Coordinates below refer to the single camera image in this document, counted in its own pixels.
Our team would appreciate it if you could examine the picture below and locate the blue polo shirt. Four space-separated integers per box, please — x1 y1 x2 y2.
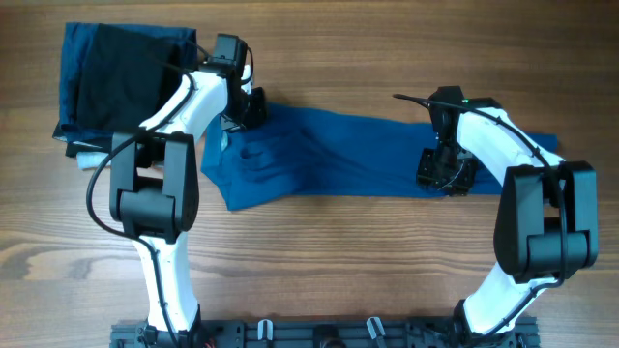
200 101 560 213

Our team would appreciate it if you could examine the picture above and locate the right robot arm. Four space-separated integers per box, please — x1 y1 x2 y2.
417 86 599 347

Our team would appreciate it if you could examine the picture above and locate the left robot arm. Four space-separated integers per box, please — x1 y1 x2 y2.
109 34 267 347

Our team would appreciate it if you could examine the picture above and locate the folded dark blue garment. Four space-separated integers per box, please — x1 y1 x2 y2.
52 22 197 147

